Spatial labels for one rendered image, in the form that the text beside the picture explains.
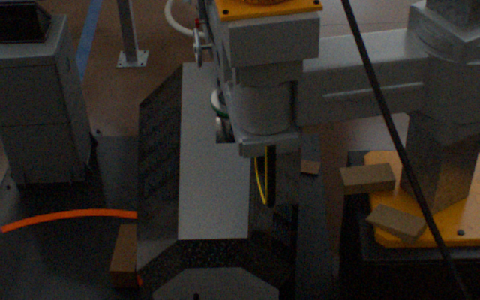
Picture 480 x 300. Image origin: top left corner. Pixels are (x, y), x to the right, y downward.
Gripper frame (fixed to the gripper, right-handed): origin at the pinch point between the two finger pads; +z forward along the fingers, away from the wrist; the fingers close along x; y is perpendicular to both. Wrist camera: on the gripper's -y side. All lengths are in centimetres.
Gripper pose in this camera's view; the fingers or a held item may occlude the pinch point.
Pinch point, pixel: (187, 0)
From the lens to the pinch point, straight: 371.2
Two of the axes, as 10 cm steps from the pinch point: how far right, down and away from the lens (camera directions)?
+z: 0.3, 7.1, 7.1
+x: 6.6, 5.1, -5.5
